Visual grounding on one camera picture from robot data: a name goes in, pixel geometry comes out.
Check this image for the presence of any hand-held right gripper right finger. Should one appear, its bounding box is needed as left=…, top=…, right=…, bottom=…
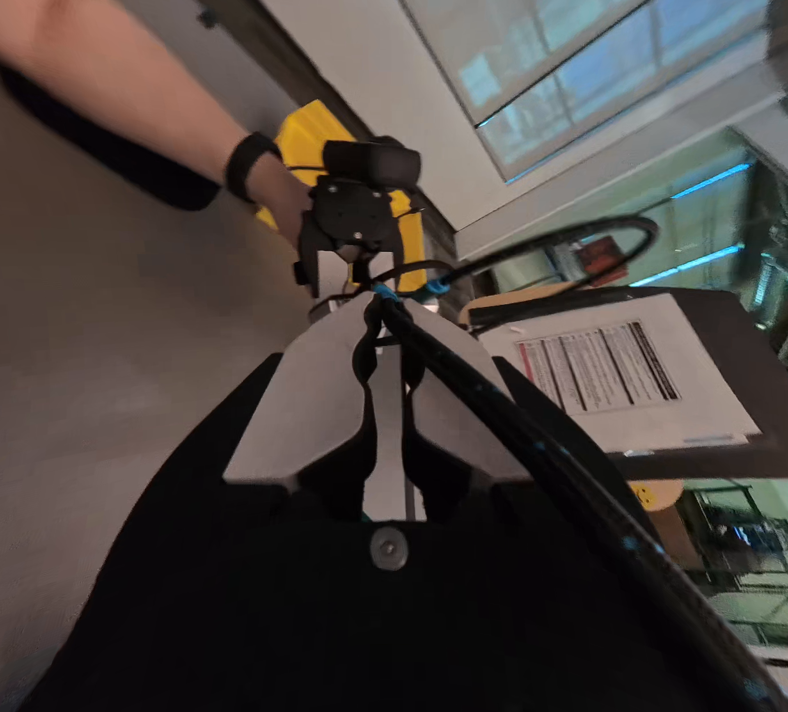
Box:
left=394, top=301, right=533, bottom=482

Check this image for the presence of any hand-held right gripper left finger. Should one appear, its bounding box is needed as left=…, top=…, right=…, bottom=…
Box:
left=223, top=293, right=378, bottom=491

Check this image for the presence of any instruction sheet display board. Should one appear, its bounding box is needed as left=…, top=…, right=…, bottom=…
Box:
left=458, top=286, right=788, bottom=510

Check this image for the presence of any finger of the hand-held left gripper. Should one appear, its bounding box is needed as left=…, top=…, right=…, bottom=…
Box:
left=318, top=252, right=353, bottom=302
left=363, top=253, right=395, bottom=291

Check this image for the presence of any red chair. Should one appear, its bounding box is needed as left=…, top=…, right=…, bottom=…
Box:
left=575, top=237, right=630, bottom=287

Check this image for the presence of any cardboard box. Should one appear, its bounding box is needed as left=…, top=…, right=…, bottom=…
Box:
left=653, top=499, right=706, bottom=571

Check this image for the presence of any person's left hand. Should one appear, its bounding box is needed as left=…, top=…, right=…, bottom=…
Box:
left=255, top=155, right=315, bottom=248

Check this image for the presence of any yellow plastic bin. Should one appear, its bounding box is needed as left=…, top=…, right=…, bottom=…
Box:
left=255, top=99, right=428, bottom=294

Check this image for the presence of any black wristband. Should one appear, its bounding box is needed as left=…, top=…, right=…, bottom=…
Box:
left=224, top=132, right=283, bottom=203

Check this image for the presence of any person's left forearm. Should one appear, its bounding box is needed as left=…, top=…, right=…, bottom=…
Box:
left=0, top=0, right=253, bottom=196

